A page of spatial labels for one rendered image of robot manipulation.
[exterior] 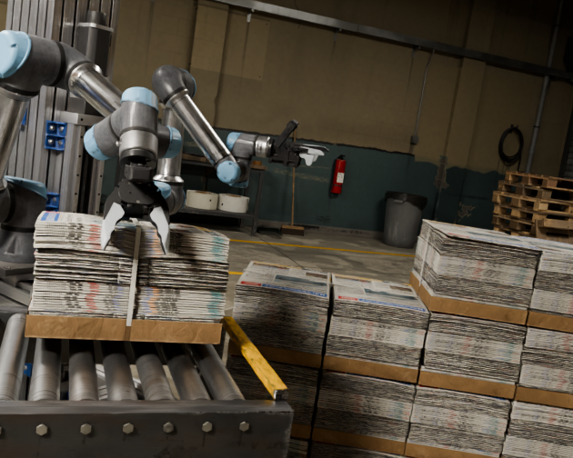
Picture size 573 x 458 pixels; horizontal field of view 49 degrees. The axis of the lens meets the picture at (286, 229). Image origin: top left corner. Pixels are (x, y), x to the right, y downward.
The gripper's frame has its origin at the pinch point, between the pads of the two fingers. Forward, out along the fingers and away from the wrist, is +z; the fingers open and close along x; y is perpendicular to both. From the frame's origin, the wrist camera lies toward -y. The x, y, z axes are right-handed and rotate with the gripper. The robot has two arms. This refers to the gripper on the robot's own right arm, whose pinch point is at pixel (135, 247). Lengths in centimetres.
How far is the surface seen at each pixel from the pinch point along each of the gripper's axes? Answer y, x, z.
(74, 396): 3.8, 8.8, 26.2
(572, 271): 24, -127, -12
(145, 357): 17.9, -4.7, 16.4
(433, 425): 63, -97, 26
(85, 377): 8.4, 6.9, 22.1
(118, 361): 15.3, 0.8, 17.7
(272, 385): 2.0, -25.8, 24.8
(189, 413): -2.8, -9.5, 30.1
